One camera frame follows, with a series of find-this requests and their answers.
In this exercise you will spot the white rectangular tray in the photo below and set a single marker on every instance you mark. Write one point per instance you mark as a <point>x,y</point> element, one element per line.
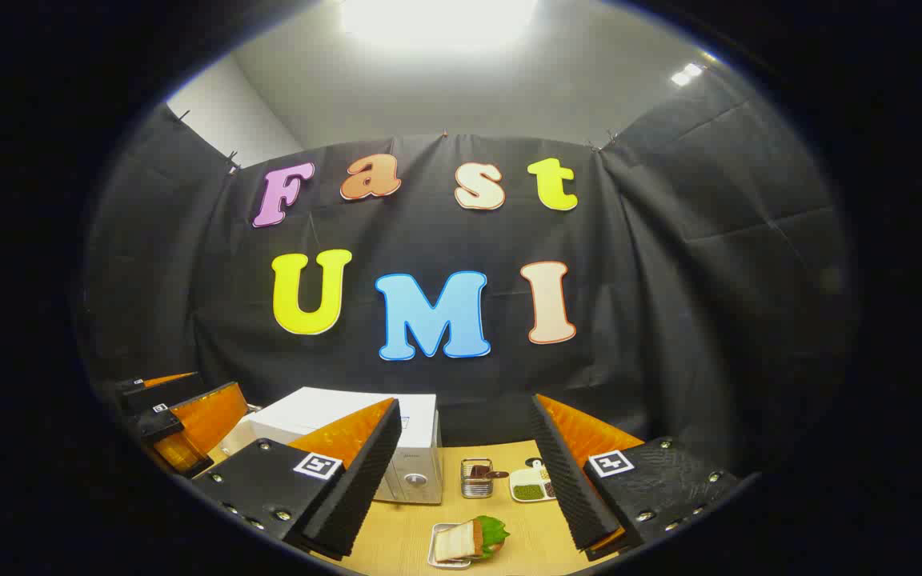
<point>449,563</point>

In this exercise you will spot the small ceiling light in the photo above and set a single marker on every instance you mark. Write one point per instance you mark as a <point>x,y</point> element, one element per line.
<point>687,74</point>

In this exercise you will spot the black backdrop cloth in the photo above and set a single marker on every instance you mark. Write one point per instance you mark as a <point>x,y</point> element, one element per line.
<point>429,232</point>

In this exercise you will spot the brown wooden spoon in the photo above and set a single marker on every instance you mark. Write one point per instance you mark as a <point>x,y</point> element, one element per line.
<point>497,475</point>

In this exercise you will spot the sandwich with green lettuce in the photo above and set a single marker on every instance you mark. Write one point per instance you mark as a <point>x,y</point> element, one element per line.
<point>457,542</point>

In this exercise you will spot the white microwave oven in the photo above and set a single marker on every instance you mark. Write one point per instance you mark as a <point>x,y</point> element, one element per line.
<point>325,412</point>

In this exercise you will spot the white divided dish with beans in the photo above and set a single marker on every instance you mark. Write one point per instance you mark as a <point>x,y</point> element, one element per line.
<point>527,492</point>

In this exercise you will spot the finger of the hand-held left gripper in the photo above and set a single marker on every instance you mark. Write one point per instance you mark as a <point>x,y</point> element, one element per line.
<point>163,426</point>
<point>165,394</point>

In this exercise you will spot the large bright ceiling light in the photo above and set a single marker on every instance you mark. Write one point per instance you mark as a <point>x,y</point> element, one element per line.
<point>437,20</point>

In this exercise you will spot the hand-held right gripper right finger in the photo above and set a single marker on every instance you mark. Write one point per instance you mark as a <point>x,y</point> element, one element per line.
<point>565,480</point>

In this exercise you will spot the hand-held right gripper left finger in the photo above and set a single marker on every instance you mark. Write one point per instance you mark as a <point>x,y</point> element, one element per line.
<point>365,480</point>

